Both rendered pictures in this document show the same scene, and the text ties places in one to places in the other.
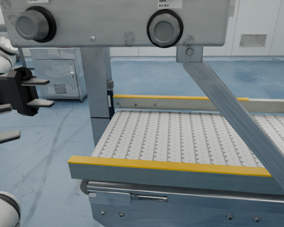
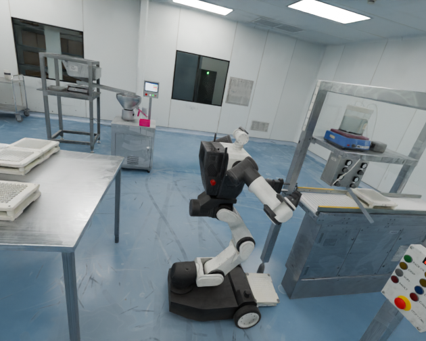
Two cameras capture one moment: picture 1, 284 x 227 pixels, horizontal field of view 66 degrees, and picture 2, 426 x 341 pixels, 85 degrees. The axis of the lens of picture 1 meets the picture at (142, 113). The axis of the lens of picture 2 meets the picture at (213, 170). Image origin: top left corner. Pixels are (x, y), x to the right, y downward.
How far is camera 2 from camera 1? 1.63 m
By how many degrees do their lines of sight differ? 23
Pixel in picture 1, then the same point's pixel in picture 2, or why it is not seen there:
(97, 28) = (343, 184)
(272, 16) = (273, 110)
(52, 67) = (130, 141)
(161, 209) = (332, 218)
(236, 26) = (249, 114)
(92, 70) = (293, 178)
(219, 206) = (343, 216)
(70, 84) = (143, 157)
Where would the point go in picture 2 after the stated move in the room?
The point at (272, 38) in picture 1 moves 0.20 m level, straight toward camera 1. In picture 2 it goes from (272, 126) to (272, 128)
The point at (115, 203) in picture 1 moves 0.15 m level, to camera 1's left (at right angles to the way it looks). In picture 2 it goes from (324, 216) to (307, 218)
